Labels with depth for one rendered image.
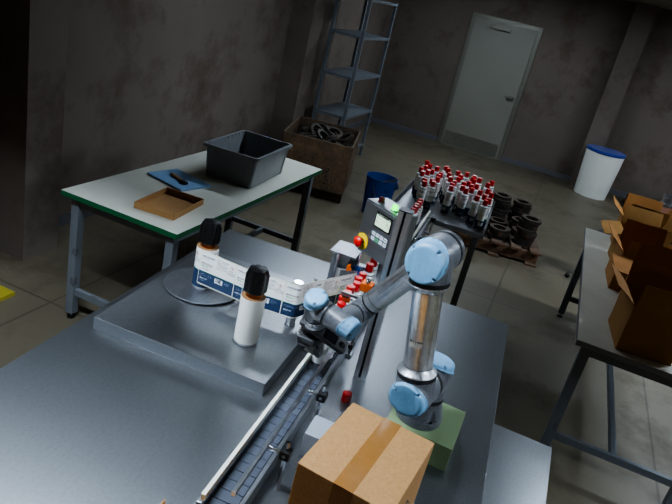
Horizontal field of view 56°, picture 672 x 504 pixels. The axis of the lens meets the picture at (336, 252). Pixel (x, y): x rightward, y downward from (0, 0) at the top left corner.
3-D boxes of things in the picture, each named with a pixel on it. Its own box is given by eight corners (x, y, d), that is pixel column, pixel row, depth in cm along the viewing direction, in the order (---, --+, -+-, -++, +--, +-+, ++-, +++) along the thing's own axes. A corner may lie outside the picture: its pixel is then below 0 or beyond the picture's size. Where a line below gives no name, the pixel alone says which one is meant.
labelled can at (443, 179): (417, 184, 478) (425, 158, 470) (491, 207, 466) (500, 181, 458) (405, 199, 437) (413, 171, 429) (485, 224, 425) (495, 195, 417)
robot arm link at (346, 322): (371, 315, 198) (343, 296, 202) (353, 326, 189) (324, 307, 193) (362, 334, 202) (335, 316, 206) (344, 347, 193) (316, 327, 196)
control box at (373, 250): (374, 245, 233) (387, 197, 225) (404, 265, 221) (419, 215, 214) (353, 247, 226) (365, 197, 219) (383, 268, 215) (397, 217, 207)
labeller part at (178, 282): (188, 262, 277) (188, 260, 276) (252, 285, 270) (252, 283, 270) (147, 288, 249) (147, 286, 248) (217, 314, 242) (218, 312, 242)
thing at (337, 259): (326, 292, 279) (339, 240, 269) (354, 302, 276) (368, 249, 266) (316, 305, 266) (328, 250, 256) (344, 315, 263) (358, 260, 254)
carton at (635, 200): (596, 231, 505) (614, 187, 490) (654, 249, 494) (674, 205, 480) (598, 246, 469) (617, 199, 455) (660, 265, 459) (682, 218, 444)
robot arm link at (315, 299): (319, 311, 192) (298, 297, 195) (319, 331, 200) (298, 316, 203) (335, 295, 196) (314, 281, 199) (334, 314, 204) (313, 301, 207)
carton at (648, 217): (588, 244, 469) (607, 197, 455) (650, 262, 460) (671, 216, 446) (593, 264, 428) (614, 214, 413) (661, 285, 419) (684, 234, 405)
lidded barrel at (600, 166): (608, 196, 1001) (626, 152, 974) (608, 204, 949) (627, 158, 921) (570, 185, 1017) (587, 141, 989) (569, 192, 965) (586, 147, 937)
